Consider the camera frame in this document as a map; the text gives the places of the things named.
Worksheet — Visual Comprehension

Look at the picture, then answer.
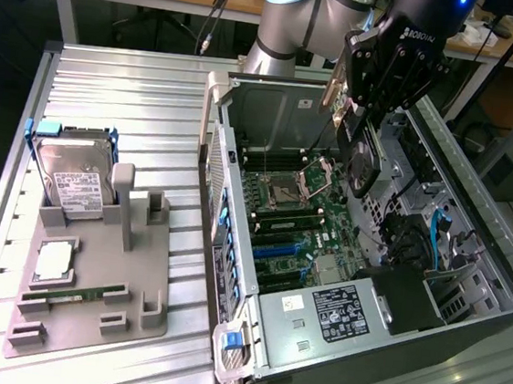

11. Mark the silver metal disk bay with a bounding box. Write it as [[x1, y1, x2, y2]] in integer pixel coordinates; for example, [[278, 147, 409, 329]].
[[349, 104, 436, 215]]

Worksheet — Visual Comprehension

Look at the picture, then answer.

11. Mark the thin metal locking lever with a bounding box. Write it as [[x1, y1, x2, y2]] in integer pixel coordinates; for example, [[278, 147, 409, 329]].
[[259, 136, 273, 183]]

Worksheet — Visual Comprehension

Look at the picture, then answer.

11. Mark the grey flat wire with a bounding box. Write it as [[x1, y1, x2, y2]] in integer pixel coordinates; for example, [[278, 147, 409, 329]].
[[424, 257, 479, 289]]

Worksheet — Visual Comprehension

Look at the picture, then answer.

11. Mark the Nvidia graphics card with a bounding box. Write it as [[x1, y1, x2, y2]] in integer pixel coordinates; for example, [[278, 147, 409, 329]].
[[309, 59, 398, 202]]

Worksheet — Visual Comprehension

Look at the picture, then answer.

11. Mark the black wire bundle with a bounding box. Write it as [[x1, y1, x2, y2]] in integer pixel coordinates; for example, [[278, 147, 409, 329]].
[[374, 209, 434, 272]]

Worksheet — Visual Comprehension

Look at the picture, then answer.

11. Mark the blue expansion slot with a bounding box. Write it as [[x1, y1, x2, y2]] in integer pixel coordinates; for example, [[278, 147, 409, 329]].
[[250, 238, 301, 265]]

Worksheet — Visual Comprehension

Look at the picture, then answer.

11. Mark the black hanging robot cable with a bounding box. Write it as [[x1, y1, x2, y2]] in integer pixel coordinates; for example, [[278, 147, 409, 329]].
[[196, 0, 241, 60]]

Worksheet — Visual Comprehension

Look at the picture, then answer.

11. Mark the long black expansion slot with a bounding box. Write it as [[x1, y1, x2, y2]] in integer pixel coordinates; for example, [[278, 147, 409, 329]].
[[255, 276, 306, 299], [254, 265, 304, 285]]

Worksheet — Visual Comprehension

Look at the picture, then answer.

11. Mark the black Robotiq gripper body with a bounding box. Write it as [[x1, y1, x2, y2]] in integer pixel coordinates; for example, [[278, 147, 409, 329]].
[[374, 0, 478, 65]]

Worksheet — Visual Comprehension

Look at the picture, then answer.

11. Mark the green motherboard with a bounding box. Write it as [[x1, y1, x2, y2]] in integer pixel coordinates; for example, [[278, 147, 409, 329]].
[[227, 147, 380, 305]]

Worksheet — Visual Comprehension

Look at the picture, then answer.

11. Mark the blue case release latch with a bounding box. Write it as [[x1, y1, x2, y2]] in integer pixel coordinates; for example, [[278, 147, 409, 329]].
[[220, 329, 243, 352]]

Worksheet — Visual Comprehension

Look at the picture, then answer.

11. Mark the metal socket cover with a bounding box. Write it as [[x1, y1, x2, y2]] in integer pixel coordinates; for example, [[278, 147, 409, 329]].
[[293, 153, 337, 202]]

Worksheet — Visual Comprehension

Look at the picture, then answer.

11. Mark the silver CPU chip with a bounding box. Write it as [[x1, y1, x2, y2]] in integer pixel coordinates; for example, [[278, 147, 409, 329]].
[[30, 241, 74, 286]]

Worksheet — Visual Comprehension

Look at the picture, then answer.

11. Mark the black looped wire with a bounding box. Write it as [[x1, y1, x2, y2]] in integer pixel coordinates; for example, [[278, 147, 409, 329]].
[[313, 115, 339, 155]]

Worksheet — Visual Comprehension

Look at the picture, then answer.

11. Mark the open black PC case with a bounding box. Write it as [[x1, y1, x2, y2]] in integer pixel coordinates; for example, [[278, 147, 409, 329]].
[[173, 66, 513, 384]]

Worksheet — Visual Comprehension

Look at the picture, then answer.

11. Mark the hard disk in blue carrier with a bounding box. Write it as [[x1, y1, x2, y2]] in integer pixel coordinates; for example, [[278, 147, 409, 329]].
[[13, 117, 125, 228]]

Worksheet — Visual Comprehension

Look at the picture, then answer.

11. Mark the blue SATA wire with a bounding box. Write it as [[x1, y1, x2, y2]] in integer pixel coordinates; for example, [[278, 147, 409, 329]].
[[423, 203, 454, 274]]

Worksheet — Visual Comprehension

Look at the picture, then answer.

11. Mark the CPU socket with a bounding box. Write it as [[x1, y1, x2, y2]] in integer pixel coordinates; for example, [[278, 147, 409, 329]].
[[257, 167, 309, 215]]

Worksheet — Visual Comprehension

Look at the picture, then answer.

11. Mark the silver chipset heatsink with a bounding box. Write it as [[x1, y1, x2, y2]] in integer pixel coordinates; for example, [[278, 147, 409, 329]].
[[313, 255, 342, 286]]

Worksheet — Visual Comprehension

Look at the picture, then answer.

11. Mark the green RAM stick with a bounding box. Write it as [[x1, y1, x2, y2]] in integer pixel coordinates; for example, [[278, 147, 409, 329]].
[[24, 278, 123, 317], [250, 208, 325, 240]]

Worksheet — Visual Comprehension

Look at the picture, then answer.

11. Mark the grey plastic parts rack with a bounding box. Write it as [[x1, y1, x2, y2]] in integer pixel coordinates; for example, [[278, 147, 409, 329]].
[[0, 152, 185, 377]]

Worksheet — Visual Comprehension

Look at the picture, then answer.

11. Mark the grey power supply unit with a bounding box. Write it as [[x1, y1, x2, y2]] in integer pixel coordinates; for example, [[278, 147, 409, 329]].
[[250, 267, 398, 382]]

